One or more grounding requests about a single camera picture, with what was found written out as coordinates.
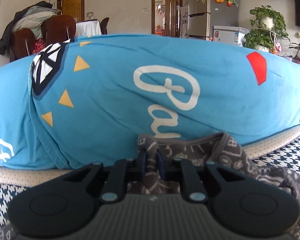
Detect houndstooth sofa seat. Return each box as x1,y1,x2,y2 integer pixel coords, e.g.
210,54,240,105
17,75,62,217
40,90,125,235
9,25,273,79
0,130,300,240

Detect dining table white tablecloth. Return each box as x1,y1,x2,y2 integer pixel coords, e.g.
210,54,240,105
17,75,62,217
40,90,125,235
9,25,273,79
75,20,102,37

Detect dark wooden dining chair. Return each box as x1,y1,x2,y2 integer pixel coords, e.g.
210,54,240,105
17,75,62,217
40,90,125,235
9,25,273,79
100,17,110,35
9,28,37,62
41,15,77,47

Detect small white freezer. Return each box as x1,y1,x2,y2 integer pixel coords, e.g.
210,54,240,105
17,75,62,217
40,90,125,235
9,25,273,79
211,26,250,47

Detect wooden door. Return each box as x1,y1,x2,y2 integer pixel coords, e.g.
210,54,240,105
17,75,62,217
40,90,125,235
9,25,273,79
57,0,85,23
165,0,178,37

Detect pile of coats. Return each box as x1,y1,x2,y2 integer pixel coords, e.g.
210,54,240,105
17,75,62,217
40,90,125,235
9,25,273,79
0,1,62,55

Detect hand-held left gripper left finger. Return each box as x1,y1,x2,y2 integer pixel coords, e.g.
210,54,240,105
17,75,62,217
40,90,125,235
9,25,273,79
62,150,148,204

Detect grey doodle-print fleece jacket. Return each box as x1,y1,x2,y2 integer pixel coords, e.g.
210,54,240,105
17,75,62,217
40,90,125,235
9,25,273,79
126,131,300,240

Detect red floral cushion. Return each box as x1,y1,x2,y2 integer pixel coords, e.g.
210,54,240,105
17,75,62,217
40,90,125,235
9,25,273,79
34,39,46,54

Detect silver refrigerator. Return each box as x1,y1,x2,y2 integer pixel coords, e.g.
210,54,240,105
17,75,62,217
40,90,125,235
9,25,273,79
180,0,240,40

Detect potted pothos plant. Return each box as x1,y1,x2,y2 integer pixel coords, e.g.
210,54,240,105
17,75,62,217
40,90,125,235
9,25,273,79
242,5,289,53

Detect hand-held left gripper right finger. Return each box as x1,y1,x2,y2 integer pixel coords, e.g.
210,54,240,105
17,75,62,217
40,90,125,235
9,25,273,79
156,151,240,204

